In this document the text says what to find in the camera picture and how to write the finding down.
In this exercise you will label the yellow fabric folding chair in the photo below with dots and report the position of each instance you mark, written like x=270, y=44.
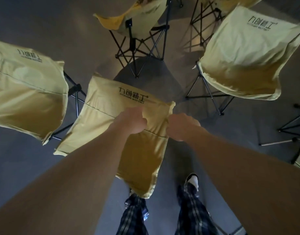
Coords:
x=30, y=95
x=145, y=19
x=243, y=58
x=238, y=1
x=103, y=95

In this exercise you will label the person's left hand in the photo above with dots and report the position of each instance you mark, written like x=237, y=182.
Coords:
x=131, y=122

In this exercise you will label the blue plaid trousers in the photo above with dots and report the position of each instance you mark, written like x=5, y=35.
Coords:
x=191, y=212

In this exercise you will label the person's right forearm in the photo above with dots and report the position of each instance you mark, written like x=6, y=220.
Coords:
x=250, y=183

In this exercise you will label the person's right hand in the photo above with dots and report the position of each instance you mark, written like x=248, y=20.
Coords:
x=183, y=127

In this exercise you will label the person's right shoe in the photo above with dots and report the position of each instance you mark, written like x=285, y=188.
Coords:
x=192, y=179

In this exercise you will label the person's left forearm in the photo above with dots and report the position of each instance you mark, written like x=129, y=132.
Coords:
x=66, y=183

